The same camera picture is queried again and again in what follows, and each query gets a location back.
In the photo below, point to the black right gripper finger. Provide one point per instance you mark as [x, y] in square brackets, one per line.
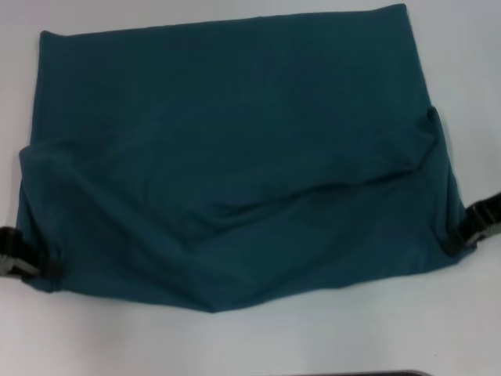
[477, 227]

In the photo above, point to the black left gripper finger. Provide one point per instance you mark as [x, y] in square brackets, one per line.
[17, 267]
[49, 266]

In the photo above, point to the teal blue printed t-shirt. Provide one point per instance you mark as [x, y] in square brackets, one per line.
[235, 156]

